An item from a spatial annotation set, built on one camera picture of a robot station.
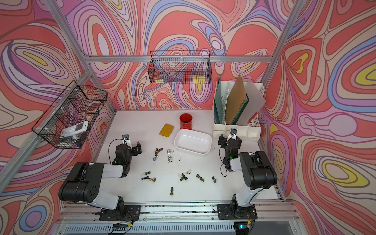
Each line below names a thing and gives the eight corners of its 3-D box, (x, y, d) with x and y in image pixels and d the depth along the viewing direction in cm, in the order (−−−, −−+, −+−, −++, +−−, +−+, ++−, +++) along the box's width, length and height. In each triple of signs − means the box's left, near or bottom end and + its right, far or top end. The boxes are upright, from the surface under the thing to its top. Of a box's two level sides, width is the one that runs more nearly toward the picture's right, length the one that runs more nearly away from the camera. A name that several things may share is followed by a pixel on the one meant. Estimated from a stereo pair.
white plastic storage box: (171, 148, 99) (170, 143, 95) (179, 131, 109) (178, 126, 105) (207, 158, 94) (208, 154, 90) (212, 139, 104) (213, 135, 99)
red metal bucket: (180, 133, 107) (179, 124, 99) (180, 122, 114) (180, 113, 106) (192, 133, 107) (192, 124, 99) (191, 122, 114) (192, 113, 106)
